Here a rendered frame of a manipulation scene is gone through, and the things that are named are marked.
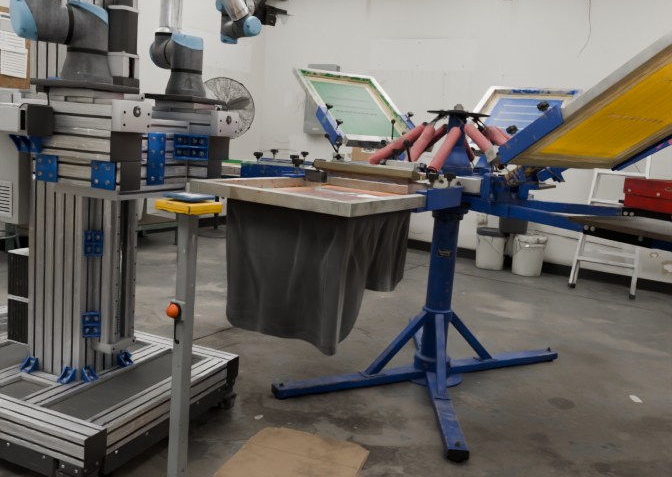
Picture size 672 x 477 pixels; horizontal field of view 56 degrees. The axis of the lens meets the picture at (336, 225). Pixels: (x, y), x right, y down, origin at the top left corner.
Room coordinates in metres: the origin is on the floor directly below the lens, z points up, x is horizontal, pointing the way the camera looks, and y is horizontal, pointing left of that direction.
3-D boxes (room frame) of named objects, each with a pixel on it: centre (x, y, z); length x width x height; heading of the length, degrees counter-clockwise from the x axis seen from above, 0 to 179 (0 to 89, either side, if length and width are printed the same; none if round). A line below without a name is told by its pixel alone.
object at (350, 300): (1.98, -0.14, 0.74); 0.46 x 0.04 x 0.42; 149
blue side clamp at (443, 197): (2.20, -0.35, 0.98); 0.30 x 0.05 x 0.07; 149
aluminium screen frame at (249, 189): (2.14, 0.01, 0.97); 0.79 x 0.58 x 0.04; 149
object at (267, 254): (1.89, 0.16, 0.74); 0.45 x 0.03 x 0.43; 59
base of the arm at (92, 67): (1.96, 0.79, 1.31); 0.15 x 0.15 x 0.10
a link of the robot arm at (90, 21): (1.95, 0.80, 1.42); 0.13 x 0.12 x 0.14; 132
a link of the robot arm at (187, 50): (2.42, 0.61, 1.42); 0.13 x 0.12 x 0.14; 43
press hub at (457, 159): (3.04, -0.54, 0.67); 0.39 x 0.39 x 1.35
